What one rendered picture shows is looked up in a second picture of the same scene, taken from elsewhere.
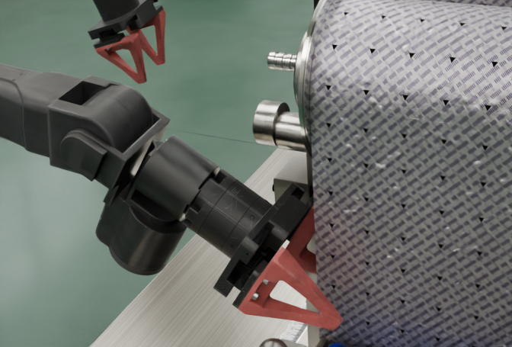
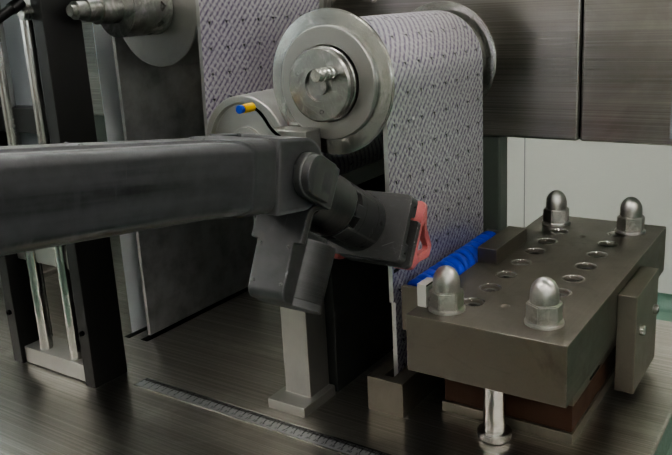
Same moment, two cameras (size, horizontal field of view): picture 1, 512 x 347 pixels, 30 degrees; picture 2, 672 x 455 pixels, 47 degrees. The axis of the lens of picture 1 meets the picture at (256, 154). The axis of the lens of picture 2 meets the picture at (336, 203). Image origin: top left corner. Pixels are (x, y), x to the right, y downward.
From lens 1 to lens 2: 97 cm
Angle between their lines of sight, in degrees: 77
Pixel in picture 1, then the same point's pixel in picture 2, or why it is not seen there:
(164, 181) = (342, 187)
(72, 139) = (318, 158)
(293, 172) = not seen: hidden behind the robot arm
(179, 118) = not seen: outside the picture
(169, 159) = not seen: hidden behind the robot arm
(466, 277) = (443, 181)
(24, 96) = (246, 142)
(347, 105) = (400, 76)
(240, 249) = (412, 205)
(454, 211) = (438, 135)
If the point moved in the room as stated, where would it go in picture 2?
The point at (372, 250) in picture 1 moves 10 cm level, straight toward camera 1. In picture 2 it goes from (412, 190) to (508, 191)
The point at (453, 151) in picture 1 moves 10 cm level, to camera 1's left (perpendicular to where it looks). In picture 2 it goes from (436, 91) to (438, 103)
